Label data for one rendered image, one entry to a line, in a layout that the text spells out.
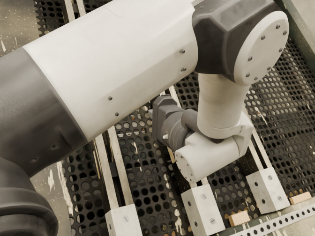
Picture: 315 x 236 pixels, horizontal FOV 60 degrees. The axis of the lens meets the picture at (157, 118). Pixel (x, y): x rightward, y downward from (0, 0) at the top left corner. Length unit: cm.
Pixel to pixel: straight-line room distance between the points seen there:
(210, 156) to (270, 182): 48
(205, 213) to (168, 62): 60
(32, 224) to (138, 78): 12
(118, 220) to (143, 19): 54
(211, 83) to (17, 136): 24
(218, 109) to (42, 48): 25
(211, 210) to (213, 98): 47
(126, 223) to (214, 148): 31
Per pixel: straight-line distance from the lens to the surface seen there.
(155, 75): 22
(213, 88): 36
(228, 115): 40
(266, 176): 93
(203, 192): 79
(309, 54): 157
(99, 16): 22
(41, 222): 18
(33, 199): 17
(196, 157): 47
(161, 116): 62
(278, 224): 94
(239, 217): 90
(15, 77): 20
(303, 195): 111
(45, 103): 19
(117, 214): 69
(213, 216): 79
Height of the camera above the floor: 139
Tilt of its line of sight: 14 degrees down
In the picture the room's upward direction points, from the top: straight up
